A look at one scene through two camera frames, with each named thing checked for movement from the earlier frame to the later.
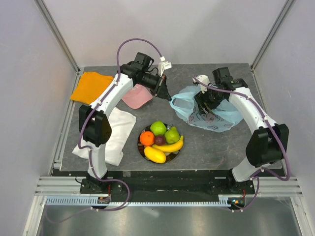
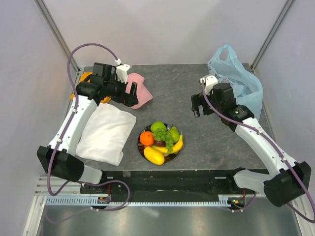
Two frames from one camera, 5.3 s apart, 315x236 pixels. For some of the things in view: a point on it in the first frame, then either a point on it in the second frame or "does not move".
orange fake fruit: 147,138 does not move
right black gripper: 201,98 does not move
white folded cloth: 122,124 does not move
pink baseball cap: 138,96 does not move
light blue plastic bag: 225,118 -> 248,92
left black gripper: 161,89 -> 128,100
